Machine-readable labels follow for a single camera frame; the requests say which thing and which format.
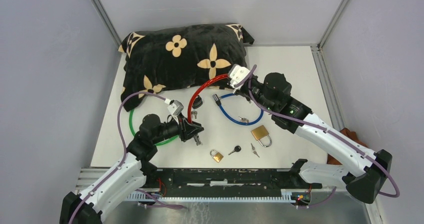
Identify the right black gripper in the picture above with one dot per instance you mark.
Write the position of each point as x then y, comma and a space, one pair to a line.
240, 91

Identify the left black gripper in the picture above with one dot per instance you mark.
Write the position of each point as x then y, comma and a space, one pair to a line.
185, 128

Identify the red cable lock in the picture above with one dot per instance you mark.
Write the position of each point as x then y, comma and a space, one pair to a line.
200, 89

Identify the small brass padlock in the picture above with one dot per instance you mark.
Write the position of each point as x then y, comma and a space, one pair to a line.
217, 156

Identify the blue cable lock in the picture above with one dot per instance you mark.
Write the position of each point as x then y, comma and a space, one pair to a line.
218, 99

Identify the large brass padlock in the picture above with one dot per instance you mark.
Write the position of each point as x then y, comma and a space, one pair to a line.
260, 133

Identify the green cable lock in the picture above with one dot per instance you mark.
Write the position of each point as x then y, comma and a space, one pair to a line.
133, 132

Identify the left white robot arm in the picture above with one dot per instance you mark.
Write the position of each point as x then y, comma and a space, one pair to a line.
94, 204

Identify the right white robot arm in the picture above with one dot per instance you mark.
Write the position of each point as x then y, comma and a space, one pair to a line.
362, 171

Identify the blue lock keys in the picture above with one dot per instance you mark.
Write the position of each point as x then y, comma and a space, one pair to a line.
243, 119

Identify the black head key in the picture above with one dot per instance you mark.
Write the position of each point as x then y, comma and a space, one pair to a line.
236, 149

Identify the small silver brass-lock keys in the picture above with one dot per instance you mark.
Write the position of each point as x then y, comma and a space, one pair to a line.
253, 150

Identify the black floral pillow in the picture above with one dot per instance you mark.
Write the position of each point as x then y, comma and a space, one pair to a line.
179, 58

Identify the brown cloth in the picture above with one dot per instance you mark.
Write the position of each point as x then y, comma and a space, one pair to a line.
351, 135

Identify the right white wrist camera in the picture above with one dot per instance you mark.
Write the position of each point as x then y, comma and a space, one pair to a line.
238, 75

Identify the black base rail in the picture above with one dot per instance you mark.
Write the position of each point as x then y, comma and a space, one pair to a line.
226, 184

